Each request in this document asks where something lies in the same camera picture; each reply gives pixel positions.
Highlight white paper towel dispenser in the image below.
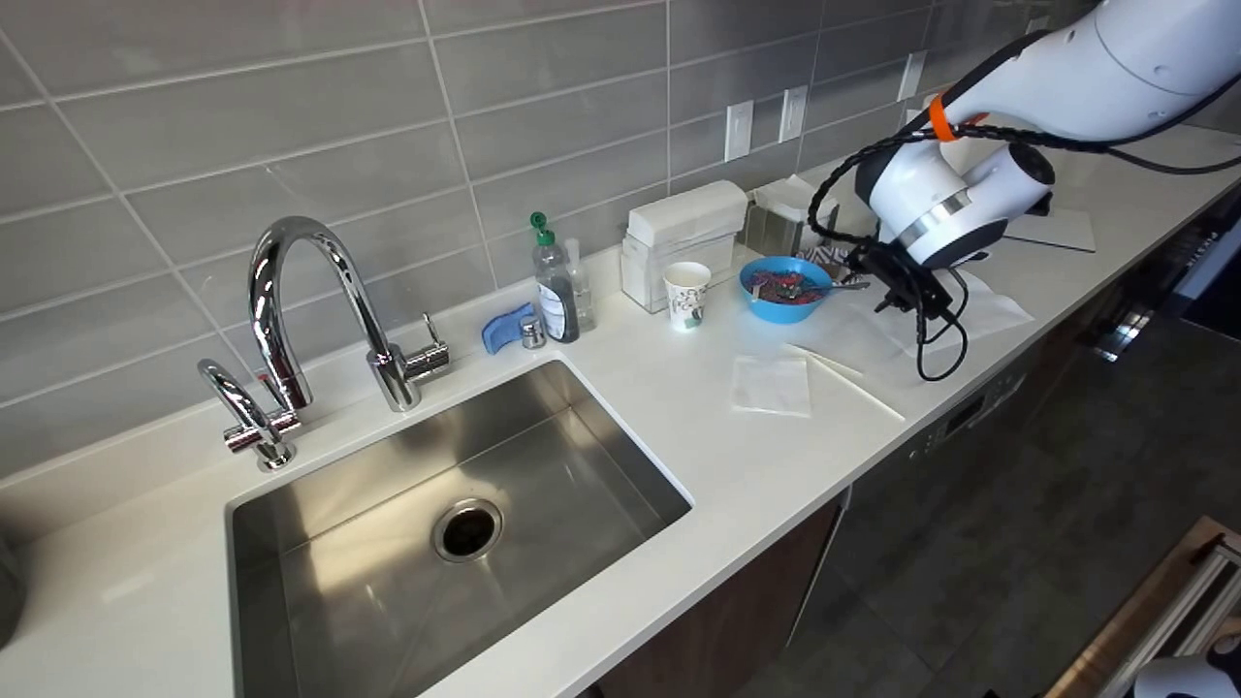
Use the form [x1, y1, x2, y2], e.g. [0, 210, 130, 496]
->
[621, 180, 750, 313]

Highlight napkin holder with napkins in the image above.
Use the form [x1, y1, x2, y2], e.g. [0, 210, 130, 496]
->
[742, 176, 819, 255]

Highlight blue bowl with beads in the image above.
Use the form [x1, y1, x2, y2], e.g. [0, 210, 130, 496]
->
[742, 255, 835, 328]

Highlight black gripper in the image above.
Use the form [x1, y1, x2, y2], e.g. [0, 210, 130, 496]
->
[850, 241, 950, 319]

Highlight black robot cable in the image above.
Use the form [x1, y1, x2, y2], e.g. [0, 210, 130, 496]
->
[806, 72, 1241, 388]

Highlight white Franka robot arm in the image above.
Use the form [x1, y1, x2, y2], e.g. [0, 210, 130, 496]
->
[856, 0, 1241, 319]

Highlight patterned paper cup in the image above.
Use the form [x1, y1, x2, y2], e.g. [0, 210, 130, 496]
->
[662, 262, 710, 334]

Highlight blue sponge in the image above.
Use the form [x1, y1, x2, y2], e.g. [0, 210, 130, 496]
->
[482, 303, 548, 355]

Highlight white light switch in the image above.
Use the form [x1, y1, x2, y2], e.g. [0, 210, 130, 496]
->
[726, 103, 754, 162]

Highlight stainless steel sink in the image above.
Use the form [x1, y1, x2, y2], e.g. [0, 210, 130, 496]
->
[230, 362, 687, 698]

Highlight clear soap bottle green cap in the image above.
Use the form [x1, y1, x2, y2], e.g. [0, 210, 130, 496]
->
[533, 214, 582, 343]

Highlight large white paper towel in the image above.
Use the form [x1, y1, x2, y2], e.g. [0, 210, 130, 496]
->
[825, 272, 1033, 366]

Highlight wooden chopstick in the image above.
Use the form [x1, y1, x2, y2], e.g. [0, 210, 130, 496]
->
[819, 366, 909, 425]
[784, 344, 864, 379]

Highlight white wall outlet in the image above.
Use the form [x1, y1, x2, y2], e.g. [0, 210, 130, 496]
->
[775, 85, 806, 144]

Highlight chrome kitchen faucet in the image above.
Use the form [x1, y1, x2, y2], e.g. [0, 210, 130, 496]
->
[247, 216, 453, 410]

